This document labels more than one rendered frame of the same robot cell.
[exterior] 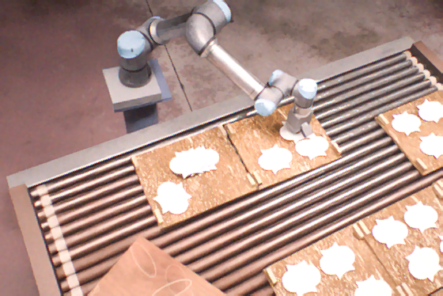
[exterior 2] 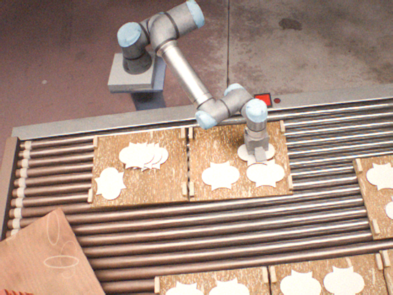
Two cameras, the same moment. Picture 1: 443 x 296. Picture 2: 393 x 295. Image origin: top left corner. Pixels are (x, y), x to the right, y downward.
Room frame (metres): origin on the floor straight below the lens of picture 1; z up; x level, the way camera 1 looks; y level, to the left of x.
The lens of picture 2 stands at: (0.49, -0.62, 2.53)
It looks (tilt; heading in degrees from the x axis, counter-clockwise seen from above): 57 degrees down; 42
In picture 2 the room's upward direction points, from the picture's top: 11 degrees counter-clockwise
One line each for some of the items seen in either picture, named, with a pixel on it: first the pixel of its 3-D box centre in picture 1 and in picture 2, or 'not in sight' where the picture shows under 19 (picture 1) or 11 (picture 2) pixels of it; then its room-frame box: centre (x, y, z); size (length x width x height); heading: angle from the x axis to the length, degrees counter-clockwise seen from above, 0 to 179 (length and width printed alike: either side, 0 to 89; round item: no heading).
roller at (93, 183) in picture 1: (258, 120); (228, 131); (1.39, 0.02, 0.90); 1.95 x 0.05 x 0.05; 127
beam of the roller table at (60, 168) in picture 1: (245, 104); (225, 111); (1.49, 0.09, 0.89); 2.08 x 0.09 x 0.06; 127
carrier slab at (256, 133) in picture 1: (282, 142); (239, 160); (1.28, -0.11, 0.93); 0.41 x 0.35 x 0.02; 125
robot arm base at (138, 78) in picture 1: (134, 68); (135, 56); (1.51, 0.62, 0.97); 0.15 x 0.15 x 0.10
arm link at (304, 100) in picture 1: (304, 92); (256, 114); (1.34, -0.15, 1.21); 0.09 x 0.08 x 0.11; 67
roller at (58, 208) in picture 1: (263, 128); (229, 141); (1.35, -0.01, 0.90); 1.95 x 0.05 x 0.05; 127
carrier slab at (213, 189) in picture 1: (193, 174); (139, 167); (1.04, 0.24, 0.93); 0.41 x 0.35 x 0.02; 126
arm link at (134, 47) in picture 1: (133, 49); (132, 39); (1.52, 0.62, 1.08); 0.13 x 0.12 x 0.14; 157
